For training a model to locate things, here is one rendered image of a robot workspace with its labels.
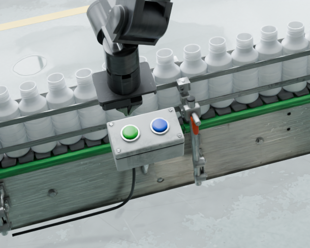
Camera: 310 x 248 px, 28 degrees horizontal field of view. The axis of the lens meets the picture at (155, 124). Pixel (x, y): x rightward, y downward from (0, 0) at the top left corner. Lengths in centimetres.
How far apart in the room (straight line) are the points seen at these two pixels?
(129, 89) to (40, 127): 34
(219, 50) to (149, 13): 44
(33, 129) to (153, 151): 28
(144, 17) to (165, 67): 41
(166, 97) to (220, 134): 16
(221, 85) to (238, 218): 122
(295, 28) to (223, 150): 32
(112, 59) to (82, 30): 293
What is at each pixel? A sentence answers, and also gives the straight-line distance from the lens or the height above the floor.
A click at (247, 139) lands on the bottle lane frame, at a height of 92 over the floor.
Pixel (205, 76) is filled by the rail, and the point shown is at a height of 111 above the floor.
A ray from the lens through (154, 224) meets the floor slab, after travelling 254.
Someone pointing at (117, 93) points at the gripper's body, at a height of 126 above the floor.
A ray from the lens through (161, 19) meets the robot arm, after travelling 95.
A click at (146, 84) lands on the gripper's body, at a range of 106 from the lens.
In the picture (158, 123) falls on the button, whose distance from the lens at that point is 121.
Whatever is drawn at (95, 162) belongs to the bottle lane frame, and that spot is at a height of 96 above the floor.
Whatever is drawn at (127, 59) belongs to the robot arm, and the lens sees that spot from 98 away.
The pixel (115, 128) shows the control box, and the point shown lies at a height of 112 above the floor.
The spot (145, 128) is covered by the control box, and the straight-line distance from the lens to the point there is 121.
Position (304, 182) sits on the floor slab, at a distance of 269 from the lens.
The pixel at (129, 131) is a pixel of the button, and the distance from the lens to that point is 120.
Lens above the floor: 186
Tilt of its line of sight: 38 degrees down
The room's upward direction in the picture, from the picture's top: 8 degrees counter-clockwise
